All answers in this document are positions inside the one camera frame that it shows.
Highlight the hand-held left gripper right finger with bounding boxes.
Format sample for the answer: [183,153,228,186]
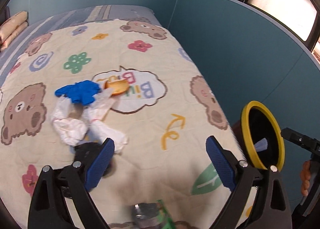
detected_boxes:
[205,136,292,229]

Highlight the bear print blanket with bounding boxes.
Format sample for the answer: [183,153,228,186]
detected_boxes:
[0,18,253,229]

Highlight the clear plastic wrapper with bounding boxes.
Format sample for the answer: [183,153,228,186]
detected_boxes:
[92,89,118,122]

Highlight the peach pillows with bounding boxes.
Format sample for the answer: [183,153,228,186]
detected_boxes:
[0,11,28,51]

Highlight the black bin with yellow rim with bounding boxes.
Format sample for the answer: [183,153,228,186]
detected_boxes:
[240,100,285,171]

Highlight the black round object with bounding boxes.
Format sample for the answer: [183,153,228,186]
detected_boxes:
[74,143,115,177]

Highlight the person's right hand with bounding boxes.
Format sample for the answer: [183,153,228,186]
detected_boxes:
[299,160,312,197]

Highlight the orange peel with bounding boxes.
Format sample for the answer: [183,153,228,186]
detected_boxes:
[104,80,130,96]

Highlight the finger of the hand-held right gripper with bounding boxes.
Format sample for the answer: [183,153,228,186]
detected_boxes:
[280,127,320,155]

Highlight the dark framed window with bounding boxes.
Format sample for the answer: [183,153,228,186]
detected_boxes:
[221,0,320,62]

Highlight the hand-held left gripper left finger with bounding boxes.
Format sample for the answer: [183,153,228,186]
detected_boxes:
[27,138,116,229]

